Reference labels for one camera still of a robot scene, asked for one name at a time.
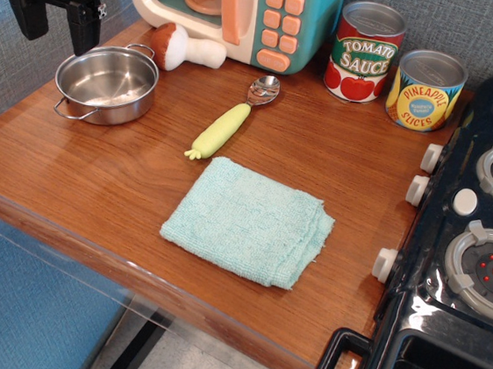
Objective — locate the light blue towel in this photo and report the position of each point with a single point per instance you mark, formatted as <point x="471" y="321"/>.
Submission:
<point x="249" y="224"/>

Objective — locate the small stainless steel pot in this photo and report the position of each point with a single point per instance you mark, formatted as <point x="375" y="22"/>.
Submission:
<point x="108" y="85"/>

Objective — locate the plush toy mushroom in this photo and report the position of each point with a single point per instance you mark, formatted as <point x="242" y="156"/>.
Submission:
<point x="172" y="46"/>

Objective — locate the teal toy microwave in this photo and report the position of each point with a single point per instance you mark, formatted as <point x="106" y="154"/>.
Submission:
<point x="281" y="36"/>

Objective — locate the tomato sauce can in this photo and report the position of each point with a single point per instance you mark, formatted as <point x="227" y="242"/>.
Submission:
<point x="367" y="41"/>

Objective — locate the pineapple slices can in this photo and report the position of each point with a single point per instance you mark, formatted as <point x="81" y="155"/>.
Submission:
<point x="425" y="90"/>

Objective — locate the black toy stove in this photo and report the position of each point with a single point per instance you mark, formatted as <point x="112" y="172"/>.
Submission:
<point x="437" y="308"/>

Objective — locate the spoon with green handle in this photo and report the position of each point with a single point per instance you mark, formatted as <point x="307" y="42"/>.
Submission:
<point x="261" y="91"/>

